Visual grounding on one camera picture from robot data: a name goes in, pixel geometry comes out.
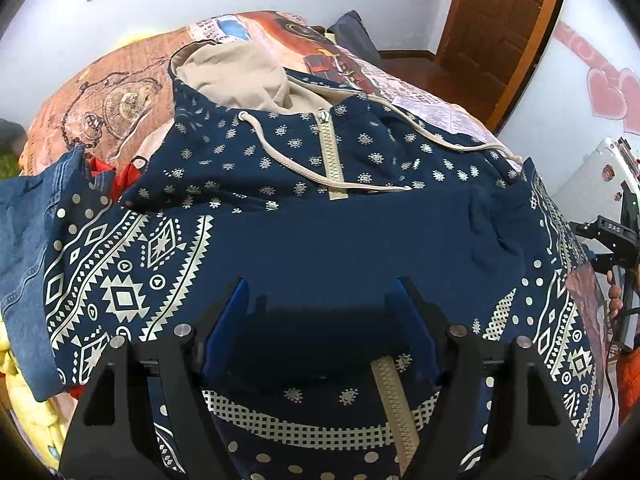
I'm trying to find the brown wooden door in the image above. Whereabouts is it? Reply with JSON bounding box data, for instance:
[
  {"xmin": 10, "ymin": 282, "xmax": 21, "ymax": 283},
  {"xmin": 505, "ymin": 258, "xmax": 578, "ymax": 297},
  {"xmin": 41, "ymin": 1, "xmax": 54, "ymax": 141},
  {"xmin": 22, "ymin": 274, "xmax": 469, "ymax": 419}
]
[{"xmin": 435, "ymin": 0, "xmax": 571, "ymax": 131}]

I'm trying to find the dark blue pillow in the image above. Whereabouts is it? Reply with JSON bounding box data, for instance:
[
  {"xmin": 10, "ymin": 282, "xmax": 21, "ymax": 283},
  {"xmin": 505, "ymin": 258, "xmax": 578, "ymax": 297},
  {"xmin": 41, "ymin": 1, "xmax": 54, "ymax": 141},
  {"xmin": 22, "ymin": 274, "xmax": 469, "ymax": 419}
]
[{"xmin": 327, "ymin": 10, "xmax": 386, "ymax": 68}]

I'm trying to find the blue denim garment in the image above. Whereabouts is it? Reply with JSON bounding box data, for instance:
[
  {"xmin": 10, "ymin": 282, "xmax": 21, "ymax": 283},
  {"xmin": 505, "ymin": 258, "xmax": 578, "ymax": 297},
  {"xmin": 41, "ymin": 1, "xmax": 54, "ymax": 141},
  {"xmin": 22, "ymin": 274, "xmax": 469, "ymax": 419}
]
[{"xmin": 0, "ymin": 146, "xmax": 116, "ymax": 401}]

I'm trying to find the navy patterned zip hoodie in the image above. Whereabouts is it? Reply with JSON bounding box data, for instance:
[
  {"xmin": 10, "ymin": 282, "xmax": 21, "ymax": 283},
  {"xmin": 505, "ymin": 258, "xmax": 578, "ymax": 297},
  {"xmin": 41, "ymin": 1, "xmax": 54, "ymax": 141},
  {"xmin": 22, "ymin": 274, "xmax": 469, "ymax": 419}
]
[{"xmin": 42, "ymin": 42, "xmax": 608, "ymax": 480}]

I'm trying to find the person's right hand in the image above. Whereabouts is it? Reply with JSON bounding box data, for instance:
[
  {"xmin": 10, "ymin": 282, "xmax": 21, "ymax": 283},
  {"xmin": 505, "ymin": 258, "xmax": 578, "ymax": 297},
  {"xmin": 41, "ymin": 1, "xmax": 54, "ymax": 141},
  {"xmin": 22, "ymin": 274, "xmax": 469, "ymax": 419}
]
[{"xmin": 605, "ymin": 270, "xmax": 624, "ymax": 322}]

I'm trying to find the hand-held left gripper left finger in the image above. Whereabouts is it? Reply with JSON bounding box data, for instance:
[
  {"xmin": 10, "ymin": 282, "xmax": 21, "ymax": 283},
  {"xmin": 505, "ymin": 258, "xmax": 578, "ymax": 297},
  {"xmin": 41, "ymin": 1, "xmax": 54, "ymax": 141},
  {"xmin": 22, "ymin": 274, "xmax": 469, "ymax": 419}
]
[{"xmin": 59, "ymin": 277, "xmax": 251, "ymax": 480}]

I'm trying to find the white case with stickers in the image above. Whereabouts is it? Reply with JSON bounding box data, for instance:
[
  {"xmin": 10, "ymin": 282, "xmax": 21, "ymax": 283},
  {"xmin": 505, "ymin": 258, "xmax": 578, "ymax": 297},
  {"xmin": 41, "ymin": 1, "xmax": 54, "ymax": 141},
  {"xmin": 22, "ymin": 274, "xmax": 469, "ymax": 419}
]
[{"xmin": 547, "ymin": 137, "xmax": 640, "ymax": 241}]

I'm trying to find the orange-red garment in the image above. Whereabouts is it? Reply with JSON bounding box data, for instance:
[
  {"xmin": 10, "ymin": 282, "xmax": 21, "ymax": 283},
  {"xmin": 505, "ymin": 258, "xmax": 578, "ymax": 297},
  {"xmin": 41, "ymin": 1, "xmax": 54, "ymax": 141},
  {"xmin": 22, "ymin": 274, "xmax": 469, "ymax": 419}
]
[{"xmin": 87, "ymin": 156, "xmax": 151, "ymax": 202}]

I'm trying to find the printed orange bedsheet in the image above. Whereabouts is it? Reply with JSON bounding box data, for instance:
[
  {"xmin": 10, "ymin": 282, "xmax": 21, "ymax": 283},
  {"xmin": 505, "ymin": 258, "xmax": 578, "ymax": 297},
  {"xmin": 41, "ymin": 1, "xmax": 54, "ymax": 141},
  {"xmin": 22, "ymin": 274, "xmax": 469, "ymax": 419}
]
[{"xmin": 20, "ymin": 10, "xmax": 611, "ymax": 361}]

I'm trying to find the yellow cartoon blanket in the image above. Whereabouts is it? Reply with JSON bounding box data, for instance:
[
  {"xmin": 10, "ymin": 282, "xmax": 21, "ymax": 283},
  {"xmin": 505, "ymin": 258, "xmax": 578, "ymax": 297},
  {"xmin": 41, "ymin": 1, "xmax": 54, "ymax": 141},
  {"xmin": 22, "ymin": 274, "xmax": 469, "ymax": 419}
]
[{"xmin": 0, "ymin": 320, "xmax": 76, "ymax": 471}]

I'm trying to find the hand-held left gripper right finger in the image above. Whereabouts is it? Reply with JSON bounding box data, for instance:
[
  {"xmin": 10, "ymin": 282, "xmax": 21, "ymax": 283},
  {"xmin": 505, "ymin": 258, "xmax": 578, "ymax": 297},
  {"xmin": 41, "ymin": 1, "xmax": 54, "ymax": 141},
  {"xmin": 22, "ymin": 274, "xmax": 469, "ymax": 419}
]
[{"xmin": 385, "ymin": 276, "xmax": 586, "ymax": 480}]

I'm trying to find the green fuzzy rug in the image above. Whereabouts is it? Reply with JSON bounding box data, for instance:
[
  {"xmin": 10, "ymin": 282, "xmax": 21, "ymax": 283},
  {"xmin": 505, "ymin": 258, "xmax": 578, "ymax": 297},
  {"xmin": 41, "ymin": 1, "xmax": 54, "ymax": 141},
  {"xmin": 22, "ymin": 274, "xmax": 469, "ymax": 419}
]
[{"xmin": 0, "ymin": 152, "xmax": 22, "ymax": 182}]

